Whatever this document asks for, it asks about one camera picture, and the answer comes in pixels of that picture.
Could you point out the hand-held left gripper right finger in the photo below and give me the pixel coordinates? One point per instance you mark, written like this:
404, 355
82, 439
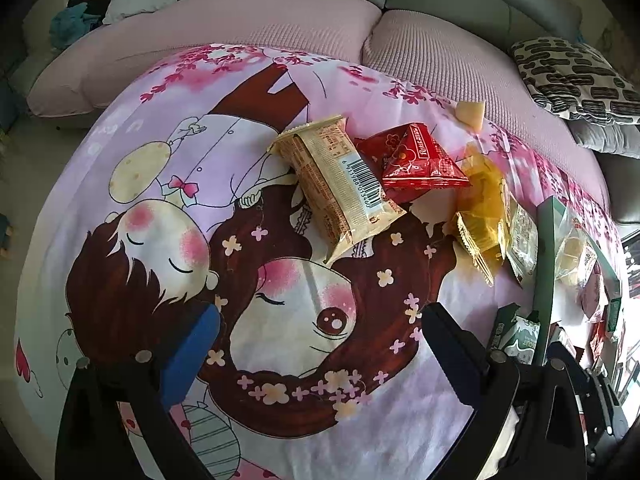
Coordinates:
450, 355

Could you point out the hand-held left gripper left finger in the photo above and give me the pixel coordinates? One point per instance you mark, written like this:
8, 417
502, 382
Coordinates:
195, 350

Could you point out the teal white cardboard tray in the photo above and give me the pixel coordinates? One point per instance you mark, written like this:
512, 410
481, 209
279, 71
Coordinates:
545, 260

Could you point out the pink snack packet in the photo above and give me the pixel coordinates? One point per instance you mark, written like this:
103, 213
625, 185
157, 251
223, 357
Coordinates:
597, 297

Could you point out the printed pink cartoon blanket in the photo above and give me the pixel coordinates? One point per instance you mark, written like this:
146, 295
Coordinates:
150, 160

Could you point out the yellow snack packet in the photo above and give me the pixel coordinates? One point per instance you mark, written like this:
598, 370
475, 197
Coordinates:
482, 200

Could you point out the clear bread packet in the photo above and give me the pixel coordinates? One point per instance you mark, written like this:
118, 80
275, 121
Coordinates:
572, 255

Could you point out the green white snack packet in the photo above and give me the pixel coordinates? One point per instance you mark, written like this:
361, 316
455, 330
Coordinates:
524, 341
502, 327

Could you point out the white beige snack packet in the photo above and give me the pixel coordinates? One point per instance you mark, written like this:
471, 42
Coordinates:
522, 240

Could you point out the beige barcode snack packet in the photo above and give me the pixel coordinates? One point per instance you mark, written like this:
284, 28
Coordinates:
335, 185

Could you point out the blue cloth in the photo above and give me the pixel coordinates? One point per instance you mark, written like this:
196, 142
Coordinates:
72, 25

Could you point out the red triangular snack packet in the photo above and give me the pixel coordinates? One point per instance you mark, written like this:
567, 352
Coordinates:
415, 165

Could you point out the black white patterned pillow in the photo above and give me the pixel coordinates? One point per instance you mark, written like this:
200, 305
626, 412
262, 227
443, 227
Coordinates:
570, 75

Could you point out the small cream snack piece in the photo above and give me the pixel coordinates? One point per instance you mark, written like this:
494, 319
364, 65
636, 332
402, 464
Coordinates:
471, 112

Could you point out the small red snack packet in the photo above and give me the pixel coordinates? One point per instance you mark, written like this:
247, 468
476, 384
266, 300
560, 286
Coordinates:
598, 345

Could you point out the plain grey pillow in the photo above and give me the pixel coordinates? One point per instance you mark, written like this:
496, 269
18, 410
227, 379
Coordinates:
610, 137

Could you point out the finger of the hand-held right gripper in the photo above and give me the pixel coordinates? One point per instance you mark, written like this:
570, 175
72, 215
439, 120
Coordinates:
607, 410

